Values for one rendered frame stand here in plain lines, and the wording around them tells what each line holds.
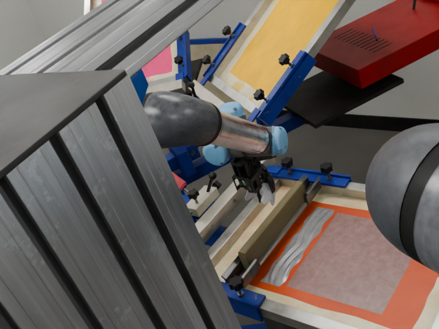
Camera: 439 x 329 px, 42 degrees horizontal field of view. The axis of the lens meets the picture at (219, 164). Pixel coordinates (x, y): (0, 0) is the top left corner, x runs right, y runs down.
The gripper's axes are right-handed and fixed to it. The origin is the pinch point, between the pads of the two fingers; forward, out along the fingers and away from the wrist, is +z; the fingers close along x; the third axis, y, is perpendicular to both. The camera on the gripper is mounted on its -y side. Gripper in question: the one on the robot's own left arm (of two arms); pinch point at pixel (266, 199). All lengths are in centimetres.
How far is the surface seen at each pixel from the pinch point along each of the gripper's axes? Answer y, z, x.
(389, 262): -0.8, 16.8, 37.0
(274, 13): -95, -20, -50
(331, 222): -11.8, 16.9, 12.9
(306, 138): -181, 114, -116
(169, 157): -24, 11, -69
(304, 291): 17.3, 16.8, 18.8
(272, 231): 3.8, 9.8, 1.6
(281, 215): -2.3, 8.1, 1.7
